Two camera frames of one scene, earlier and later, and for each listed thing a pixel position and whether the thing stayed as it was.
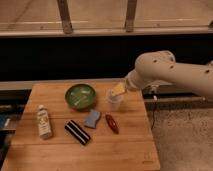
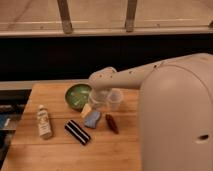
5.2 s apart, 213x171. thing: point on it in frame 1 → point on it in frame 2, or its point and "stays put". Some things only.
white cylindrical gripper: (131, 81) → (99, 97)
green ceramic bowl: (80, 96) stays put
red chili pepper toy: (112, 124) stays put
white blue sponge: (92, 118) stays put
